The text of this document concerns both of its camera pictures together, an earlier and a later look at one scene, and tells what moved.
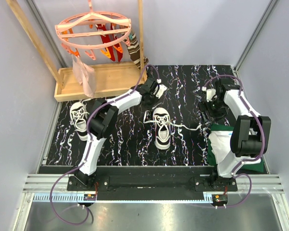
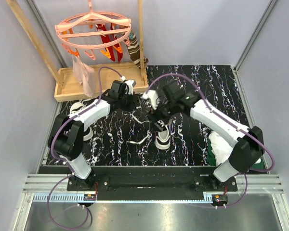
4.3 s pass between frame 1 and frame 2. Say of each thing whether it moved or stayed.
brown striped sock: stayed
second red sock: stayed
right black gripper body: moved
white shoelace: moved
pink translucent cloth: stayed
